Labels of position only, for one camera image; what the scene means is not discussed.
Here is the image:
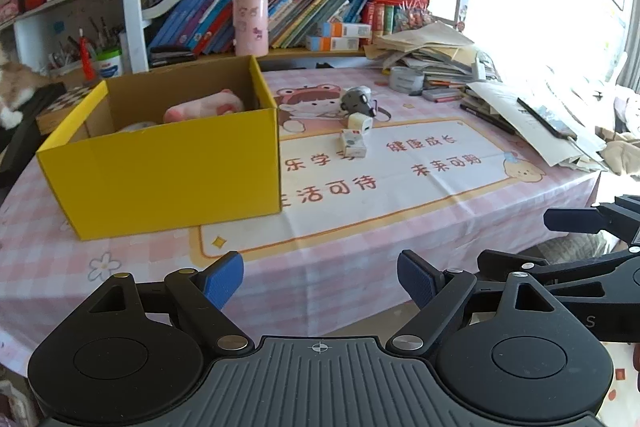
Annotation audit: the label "grey toy mouse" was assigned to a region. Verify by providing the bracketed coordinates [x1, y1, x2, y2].
[341, 87, 394, 118]

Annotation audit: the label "large white paper sheets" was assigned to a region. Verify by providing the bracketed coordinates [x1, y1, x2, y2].
[460, 82, 609, 168]

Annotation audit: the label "black slim device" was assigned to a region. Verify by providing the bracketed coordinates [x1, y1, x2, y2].
[517, 97, 579, 140]

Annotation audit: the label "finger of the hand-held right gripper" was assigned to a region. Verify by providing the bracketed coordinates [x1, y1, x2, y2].
[477, 249, 640, 297]
[544, 194, 640, 254]

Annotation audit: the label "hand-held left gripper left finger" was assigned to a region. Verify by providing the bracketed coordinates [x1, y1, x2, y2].
[87, 251, 257, 356]

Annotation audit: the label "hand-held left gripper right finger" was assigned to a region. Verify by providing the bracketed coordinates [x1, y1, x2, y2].
[385, 249, 556, 356]

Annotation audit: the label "yellow cardboard box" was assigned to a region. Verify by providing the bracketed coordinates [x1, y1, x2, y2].
[36, 55, 282, 242]

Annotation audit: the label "orange white cat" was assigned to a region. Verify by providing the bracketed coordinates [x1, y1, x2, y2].
[0, 52, 49, 130]

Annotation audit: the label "red flat case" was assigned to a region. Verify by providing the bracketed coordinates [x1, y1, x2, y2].
[422, 88, 464, 103]

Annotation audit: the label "row of leaning books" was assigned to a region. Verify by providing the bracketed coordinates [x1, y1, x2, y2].
[147, 0, 374, 56]

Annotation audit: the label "small white box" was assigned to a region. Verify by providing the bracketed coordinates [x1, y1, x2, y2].
[340, 129, 369, 158]

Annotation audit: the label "pink plush pig toy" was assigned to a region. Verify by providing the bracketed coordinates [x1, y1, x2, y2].
[163, 89, 246, 124]

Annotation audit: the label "grey tape roll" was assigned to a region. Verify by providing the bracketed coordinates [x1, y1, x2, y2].
[389, 67, 426, 93]

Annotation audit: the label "black notebooks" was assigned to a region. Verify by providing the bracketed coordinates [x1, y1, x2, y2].
[150, 46, 196, 68]

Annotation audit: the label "checkered board box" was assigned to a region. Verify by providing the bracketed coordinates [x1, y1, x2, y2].
[37, 84, 96, 136]

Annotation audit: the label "stack of papers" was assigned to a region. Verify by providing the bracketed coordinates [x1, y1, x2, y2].
[365, 22, 501, 90]

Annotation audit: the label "white jar green lid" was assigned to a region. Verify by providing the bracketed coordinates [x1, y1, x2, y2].
[96, 48, 124, 80]

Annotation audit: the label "pink printed cylinder holder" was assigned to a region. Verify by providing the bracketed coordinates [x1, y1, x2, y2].
[233, 0, 270, 58]

